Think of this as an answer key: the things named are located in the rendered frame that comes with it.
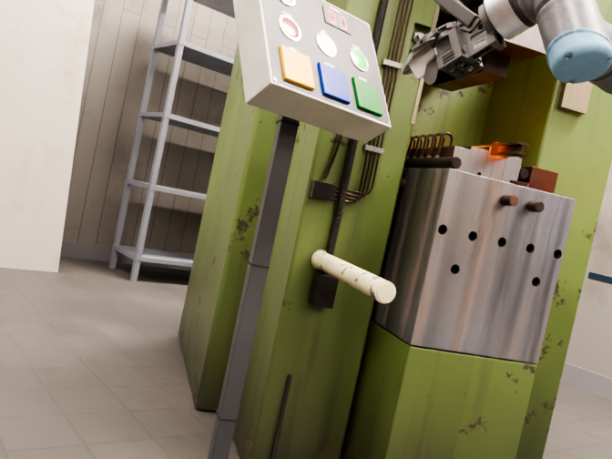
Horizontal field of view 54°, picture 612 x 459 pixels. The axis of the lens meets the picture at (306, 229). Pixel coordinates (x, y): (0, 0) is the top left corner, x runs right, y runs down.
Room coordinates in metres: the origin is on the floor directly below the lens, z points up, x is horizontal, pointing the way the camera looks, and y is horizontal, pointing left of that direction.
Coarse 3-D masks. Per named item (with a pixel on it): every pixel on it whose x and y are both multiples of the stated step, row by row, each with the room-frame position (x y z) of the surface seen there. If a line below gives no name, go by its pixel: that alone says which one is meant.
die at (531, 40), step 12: (480, 0) 1.56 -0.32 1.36; (444, 24) 1.74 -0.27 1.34; (516, 36) 1.56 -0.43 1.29; (528, 36) 1.57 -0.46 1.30; (540, 36) 1.58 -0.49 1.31; (504, 48) 1.61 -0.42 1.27; (516, 48) 1.59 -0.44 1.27; (528, 48) 1.57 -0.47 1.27; (540, 48) 1.58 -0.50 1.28; (516, 60) 1.69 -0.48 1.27
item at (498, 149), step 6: (492, 144) 1.55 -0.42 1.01; (498, 144) 1.54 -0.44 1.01; (504, 144) 1.52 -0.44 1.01; (510, 144) 1.49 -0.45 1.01; (516, 144) 1.47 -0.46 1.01; (522, 144) 1.46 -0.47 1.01; (528, 144) 1.47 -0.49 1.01; (492, 150) 1.55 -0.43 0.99; (498, 150) 1.55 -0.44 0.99; (504, 150) 1.53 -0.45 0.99; (510, 150) 1.50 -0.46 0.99; (516, 150) 1.48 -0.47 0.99; (522, 150) 1.46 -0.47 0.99; (498, 156) 1.55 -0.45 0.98; (504, 156) 1.54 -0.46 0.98; (510, 156) 1.52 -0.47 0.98; (516, 156) 1.50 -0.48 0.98; (522, 156) 1.48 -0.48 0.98
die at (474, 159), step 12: (432, 156) 1.64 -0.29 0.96; (444, 156) 1.57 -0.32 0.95; (456, 156) 1.53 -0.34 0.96; (468, 156) 1.54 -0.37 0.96; (480, 156) 1.55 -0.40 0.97; (492, 156) 1.56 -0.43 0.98; (456, 168) 1.53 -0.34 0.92; (468, 168) 1.54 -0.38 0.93; (480, 168) 1.55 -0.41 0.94; (492, 168) 1.56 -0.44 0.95; (504, 168) 1.57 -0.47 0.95; (516, 168) 1.58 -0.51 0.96; (504, 180) 1.57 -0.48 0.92; (516, 180) 1.58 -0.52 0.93
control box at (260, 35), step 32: (256, 0) 1.17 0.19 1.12; (320, 0) 1.31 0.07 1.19; (256, 32) 1.15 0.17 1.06; (320, 32) 1.26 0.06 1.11; (352, 32) 1.35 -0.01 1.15; (256, 64) 1.14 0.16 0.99; (352, 64) 1.30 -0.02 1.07; (256, 96) 1.12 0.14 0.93; (288, 96) 1.14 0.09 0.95; (320, 96) 1.18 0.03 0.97; (352, 96) 1.26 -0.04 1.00; (352, 128) 1.29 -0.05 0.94; (384, 128) 1.31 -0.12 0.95
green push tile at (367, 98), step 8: (352, 80) 1.27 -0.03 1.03; (360, 80) 1.28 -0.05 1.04; (360, 88) 1.27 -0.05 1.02; (368, 88) 1.29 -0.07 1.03; (376, 88) 1.32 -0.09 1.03; (360, 96) 1.26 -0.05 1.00; (368, 96) 1.28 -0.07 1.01; (376, 96) 1.31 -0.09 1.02; (360, 104) 1.25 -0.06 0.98; (368, 104) 1.27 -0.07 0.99; (376, 104) 1.29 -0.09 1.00; (376, 112) 1.28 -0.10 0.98
